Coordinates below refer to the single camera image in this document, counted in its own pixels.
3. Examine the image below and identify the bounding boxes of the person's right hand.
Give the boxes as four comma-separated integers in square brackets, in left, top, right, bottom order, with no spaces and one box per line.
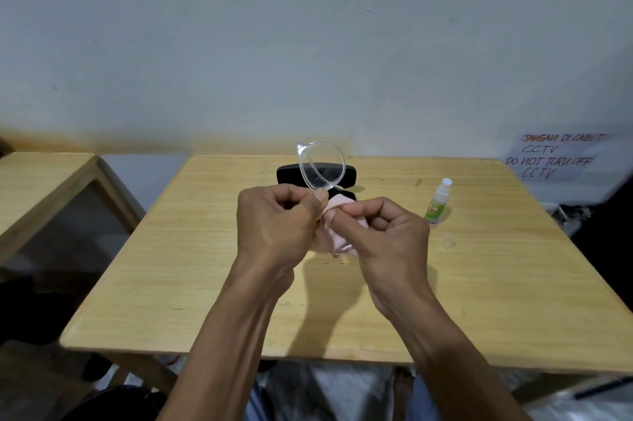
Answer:
[322,196,437,321]

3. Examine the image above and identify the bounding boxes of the person's light trousers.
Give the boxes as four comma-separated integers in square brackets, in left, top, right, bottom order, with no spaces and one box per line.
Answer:
[245,360,446,421]

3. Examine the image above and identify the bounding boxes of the clear frame glasses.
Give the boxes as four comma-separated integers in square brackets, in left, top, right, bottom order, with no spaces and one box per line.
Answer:
[295,141,355,259]

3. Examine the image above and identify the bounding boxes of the small lens spray bottle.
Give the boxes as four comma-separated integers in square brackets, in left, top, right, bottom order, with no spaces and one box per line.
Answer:
[424,178,454,226]

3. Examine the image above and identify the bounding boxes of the person's right forearm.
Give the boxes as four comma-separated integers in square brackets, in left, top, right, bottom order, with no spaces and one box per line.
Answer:
[388,287,534,421]

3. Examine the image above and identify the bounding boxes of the black glasses case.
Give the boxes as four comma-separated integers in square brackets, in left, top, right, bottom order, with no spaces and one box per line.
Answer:
[276,163,358,190]

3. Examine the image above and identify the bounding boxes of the person's left forearm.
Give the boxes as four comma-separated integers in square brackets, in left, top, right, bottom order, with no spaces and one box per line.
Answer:
[157,260,297,421]

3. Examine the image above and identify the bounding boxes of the light wooden table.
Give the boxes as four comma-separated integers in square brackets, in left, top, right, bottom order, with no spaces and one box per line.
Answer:
[59,154,633,394]

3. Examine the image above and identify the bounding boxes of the white power strip with cables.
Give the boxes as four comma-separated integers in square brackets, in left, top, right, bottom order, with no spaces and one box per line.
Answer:
[543,202,593,234]

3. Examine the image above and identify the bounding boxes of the pink cleaning cloth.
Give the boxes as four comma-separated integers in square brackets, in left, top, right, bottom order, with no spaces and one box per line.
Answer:
[316,192,370,256]

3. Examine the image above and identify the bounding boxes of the handwritten paper sign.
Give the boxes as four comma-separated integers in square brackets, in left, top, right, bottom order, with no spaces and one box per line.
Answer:
[497,131,615,185]

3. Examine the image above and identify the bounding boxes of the wooden side table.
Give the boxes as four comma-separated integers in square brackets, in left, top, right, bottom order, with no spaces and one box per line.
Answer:
[0,152,147,269]

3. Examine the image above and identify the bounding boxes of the person's left hand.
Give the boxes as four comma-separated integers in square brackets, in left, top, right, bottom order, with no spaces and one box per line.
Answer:
[232,184,330,289]

